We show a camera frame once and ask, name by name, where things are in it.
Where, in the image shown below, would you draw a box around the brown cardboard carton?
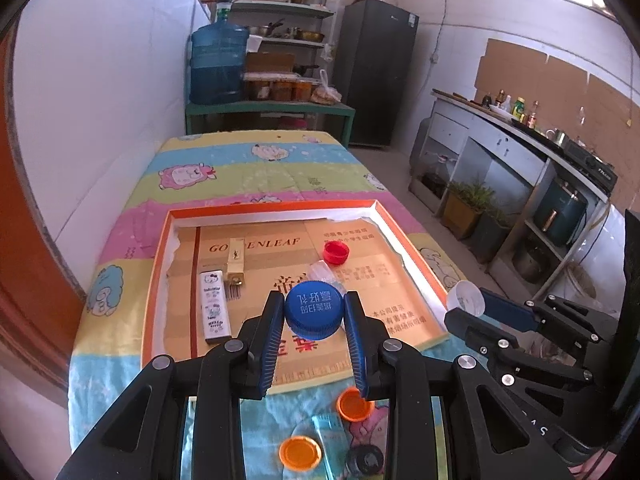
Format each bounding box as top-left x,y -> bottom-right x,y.
245,52 -> 296,75

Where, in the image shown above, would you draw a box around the yellow potted plant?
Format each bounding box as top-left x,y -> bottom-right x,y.
442,180 -> 483,238

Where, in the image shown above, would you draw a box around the clear glitter bottle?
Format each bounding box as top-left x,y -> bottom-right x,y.
305,260 -> 346,293

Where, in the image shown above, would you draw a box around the dark potted plant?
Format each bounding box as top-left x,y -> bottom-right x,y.
472,205 -> 512,263

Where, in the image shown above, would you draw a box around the metal cooking pot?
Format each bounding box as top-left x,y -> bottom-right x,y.
512,245 -> 556,283

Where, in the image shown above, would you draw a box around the green low table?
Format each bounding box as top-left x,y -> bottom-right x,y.
185,101 -> 356,148

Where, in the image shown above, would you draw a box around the dark refrigerator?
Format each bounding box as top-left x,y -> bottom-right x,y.
334,0 -> 420,150

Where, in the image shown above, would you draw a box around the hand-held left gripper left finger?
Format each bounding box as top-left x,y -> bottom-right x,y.
70,290 -> 286,480

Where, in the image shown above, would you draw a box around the red bottle cap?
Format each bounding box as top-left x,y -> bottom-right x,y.
322,241 -> 351,266

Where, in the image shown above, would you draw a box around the blue water jug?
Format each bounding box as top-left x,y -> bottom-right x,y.
189,22 -> 250,106

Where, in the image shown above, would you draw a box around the black gas stove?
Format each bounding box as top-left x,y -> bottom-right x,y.
562,139 -> 618,193

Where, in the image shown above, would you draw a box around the black round cap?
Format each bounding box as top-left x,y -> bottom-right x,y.
345,444 -> 385,478

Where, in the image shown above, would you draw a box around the teal kitchen appliance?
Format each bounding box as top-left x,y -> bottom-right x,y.
532,177 -> 588,246

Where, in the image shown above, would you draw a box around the teal plastic tube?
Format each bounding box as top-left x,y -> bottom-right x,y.
311,412 -> 346,480

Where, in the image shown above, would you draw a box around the metal shelf rack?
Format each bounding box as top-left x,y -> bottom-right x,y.
220,0 -> 346,103

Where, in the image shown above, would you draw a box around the cartoon sheep printed blanket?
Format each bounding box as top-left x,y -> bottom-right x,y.
67,131 -> 493,480

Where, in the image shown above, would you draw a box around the grey kitchen counter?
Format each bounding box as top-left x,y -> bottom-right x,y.
410,89 -> 621,311

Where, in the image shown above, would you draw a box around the clear plastic jug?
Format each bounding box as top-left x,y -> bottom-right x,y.
422,155 -> 456,201

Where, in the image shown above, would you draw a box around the white bottle cap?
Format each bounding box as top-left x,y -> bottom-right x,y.
446,280 -> 486,317

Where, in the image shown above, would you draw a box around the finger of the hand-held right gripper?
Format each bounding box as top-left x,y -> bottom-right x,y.
444,307 -> 594,390
477,287 -> 618,357

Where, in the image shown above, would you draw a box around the cardboard wall sheet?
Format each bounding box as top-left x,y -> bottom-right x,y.
474,37 -> 640,206

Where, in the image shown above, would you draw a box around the orange bottle cap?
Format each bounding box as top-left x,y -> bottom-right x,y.
337,387 -> 375,421
279,436 -> 322,471

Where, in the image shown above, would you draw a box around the blue bottle cap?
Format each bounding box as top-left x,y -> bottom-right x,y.
284,281 -> 346,340

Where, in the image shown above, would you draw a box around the white cartoon lighter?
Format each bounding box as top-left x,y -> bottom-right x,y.
199,271 -> 232,345

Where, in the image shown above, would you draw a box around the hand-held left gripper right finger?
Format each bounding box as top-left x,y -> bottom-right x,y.
342,290 -> 571,480

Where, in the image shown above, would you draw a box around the plastic bag of food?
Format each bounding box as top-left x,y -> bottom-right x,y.
311,70 -> 343,106

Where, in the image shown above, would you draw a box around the brown wooden door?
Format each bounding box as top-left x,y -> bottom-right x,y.
0,25 -> 86,401

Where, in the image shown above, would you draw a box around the shallow cardboard box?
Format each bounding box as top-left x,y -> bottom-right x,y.
141,200 -> 451,393

